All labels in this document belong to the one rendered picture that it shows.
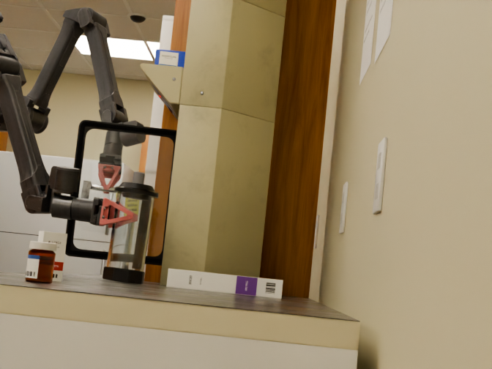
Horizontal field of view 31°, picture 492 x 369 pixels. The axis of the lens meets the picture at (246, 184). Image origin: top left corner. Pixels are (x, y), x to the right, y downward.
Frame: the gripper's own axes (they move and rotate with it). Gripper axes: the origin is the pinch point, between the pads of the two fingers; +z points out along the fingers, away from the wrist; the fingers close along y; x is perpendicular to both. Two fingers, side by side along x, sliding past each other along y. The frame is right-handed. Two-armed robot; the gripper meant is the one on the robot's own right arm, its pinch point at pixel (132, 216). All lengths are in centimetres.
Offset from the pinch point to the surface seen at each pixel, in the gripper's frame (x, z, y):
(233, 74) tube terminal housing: -41.2, 18.7, 12.5
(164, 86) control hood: -35.1, 1.5, 10.6
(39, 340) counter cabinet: 22, 4, -94
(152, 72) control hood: -38.4, -2.1, 10.6
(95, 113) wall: -109, -134, 568
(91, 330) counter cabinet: 20, 11, -94
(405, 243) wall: 3, 50, -109
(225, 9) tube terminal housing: -58, 14, 11
